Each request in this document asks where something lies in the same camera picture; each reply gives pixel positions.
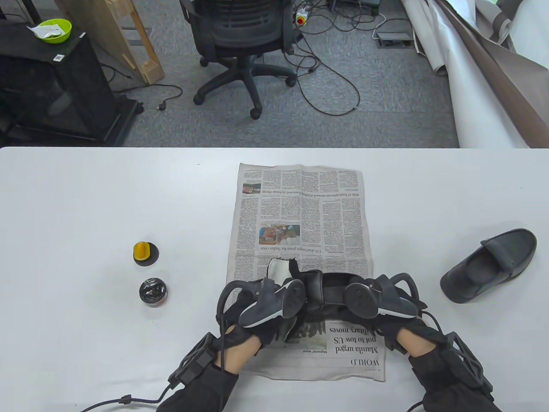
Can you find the person's left forearm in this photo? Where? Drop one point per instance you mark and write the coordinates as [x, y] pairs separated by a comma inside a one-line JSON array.
[[201, 390]]

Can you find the black shoe polish jar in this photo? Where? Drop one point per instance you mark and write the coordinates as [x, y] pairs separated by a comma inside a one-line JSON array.
[[152, 292]]

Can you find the black left wrist mount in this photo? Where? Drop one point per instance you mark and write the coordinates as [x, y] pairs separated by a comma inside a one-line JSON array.
[[193, 362]]

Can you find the black leather shoe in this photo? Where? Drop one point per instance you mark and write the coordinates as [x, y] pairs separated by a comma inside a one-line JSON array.
[[332, 283], [506, 253]]

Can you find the grey right hand controller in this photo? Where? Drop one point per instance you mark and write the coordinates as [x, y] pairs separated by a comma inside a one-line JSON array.
[[364, 298]]

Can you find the grey white polishing mitt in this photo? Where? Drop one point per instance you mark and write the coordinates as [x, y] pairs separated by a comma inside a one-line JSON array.
[[279, 270]]

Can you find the grey hand controller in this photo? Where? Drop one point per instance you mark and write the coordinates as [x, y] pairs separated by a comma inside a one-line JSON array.
[[266, 307], [364, 298]]

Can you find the black floor box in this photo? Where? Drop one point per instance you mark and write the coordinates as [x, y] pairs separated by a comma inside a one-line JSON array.
[[351, 3]]

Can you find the person's right hand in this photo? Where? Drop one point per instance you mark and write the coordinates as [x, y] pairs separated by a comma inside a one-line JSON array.
[[407, 332]]

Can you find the red yellow stop button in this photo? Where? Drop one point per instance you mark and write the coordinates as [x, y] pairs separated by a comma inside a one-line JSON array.
[[300, 18]]

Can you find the newspaper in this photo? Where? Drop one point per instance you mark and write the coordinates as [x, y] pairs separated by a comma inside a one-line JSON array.
[[326, 214]]

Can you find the wooden frame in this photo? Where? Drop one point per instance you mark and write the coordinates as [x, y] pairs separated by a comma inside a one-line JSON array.
[[128, 47]]

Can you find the black wrist mount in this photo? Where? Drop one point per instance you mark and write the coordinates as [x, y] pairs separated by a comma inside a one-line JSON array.
[[193, 362], [469, 360]]

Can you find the white packet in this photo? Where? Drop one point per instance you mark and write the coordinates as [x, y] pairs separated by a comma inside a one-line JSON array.
[[45, 30]]

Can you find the black office chair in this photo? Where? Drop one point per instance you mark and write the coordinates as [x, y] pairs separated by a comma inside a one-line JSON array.
[[240, 25]]

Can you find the brown sheet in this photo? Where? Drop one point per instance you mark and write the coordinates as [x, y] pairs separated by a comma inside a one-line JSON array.
[[514, 98]]

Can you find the white rolled sheet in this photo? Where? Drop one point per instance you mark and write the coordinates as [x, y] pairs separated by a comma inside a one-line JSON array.
[[467, 98]]

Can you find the grey left hand controller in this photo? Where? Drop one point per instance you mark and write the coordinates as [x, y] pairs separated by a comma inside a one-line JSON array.
[[266, 307]]

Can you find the black metal leg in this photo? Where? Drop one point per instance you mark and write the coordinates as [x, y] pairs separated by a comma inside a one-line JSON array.
[[30, 8]]

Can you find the white fabric sheet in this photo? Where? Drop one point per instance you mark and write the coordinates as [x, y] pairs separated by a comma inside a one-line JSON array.
[[532, 34]]

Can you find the black cabinet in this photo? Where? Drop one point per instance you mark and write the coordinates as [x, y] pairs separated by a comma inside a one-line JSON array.
[[64, 86]]

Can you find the person's left hand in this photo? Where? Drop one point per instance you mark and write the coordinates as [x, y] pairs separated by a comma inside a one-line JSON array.
[[270, 332]]

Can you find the yellow-knob sponge polish lid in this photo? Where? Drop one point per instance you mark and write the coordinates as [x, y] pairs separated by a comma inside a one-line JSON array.
[[141, 251]]

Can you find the black right wrist mount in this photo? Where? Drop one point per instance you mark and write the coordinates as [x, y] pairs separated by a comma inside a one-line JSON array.
[[469, 360]]

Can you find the grey fabric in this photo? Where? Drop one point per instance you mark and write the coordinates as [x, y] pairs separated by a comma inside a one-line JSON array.
[[497, 21]]

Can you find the green bowl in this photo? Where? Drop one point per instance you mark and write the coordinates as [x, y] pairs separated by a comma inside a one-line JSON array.
[[63, 34]]

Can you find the person's right forearm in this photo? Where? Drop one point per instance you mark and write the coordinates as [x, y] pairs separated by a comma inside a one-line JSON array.
[[446, 382]]

